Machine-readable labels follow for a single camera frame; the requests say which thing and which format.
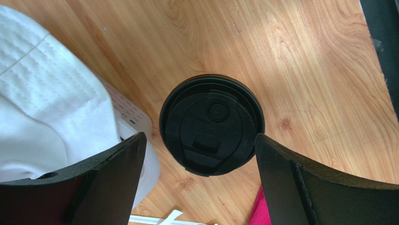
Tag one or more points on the white plastic basket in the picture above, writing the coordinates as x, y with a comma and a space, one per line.
131, 120

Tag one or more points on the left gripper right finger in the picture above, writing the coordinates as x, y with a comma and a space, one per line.
302, 191

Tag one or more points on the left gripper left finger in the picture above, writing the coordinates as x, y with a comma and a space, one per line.
99, 190

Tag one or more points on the bundle of white straws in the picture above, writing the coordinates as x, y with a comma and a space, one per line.
171, 219

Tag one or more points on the black cup lid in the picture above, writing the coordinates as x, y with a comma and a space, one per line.
209, 122

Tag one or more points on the white bucket hat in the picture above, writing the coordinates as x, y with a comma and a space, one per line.
54, 111

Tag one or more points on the red cloth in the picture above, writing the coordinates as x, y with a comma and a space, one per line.
259, 214

